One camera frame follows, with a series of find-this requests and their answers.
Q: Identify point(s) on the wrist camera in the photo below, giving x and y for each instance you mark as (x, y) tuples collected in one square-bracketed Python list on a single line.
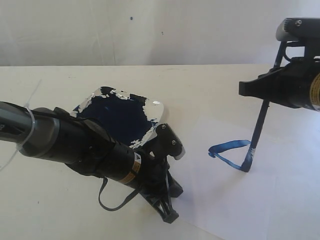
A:
[(298, 28), (169, 141)]

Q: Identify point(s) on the white zip tie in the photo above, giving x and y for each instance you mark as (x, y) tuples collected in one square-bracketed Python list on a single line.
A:
[(17, 124)]

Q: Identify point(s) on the black paintbrush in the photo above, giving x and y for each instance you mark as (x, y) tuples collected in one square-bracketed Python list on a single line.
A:
[(247, 163)]

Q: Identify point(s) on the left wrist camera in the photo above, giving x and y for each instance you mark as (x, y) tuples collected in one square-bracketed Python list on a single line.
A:
[(169, 141)]

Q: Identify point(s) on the white paper sheet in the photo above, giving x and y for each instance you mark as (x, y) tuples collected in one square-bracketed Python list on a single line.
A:
[(278, 199)]

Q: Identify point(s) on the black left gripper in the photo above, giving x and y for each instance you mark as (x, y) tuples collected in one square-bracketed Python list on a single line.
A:
[(146, 168)]

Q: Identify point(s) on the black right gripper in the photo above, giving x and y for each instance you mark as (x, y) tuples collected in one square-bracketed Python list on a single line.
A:
[(297, 84)]

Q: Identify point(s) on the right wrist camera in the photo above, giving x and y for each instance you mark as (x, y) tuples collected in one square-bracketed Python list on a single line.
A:
[(298, 28)]

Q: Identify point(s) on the white tray with blue paint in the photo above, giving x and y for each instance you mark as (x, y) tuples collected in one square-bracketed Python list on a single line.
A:
[(130, 119)]

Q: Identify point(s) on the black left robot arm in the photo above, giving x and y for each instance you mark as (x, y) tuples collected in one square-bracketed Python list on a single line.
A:
[(84, 146)]

